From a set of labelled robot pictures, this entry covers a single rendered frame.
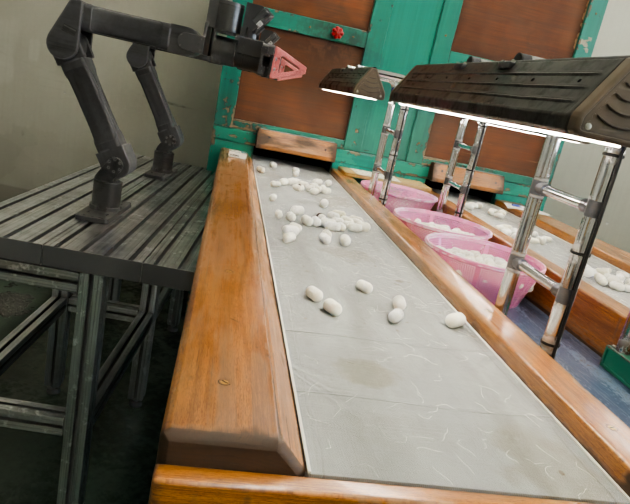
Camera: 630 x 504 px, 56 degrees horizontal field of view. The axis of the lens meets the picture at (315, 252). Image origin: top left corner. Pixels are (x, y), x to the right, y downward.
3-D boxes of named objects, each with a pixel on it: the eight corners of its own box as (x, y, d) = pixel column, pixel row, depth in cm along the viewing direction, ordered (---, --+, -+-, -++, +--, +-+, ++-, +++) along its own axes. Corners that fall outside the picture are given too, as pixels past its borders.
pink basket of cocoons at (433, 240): (437, 304, 118) (449, 260, 115) (401, 263, 143) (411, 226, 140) (556, 322, 122) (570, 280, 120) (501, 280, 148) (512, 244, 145)
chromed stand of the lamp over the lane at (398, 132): (319, 221, 170) (353, 62, 158) (311, 206, 189) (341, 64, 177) (382, 232, 173) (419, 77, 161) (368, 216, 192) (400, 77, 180)
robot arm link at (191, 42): (246, 8, 129) (192, -5, 127) (243, 3, 120) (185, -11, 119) (236, 63, 132) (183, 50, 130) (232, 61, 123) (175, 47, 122)
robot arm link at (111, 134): (141, 169, 136) (82, 26, 127) (133, 173, 129) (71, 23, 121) (116, 178, 136) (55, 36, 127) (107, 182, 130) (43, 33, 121)
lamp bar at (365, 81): (352, 94, 140) (359, 63, 138) (318, 88, 199) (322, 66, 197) (384, 101, 141) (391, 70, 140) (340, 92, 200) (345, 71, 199)
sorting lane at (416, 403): (302, 495, 48) (308, 473, 47) (251, 164, 219) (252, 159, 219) (627, 523, 53) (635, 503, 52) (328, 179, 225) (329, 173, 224)
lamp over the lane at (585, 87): (574, 135, 48) (603, 43, 46) (388, 100, 107) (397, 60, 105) (658, 153, 49) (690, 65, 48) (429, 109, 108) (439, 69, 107)
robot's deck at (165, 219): (-62, 247, 105) (-61, 226, 104) (124, 162, 221) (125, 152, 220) (420, 332, 113) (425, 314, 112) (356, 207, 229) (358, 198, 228)
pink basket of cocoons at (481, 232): (426, 270, 141) (436, 233, 139) (367, 236, 163) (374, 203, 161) (503, 273, 155) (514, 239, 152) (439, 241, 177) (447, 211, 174)
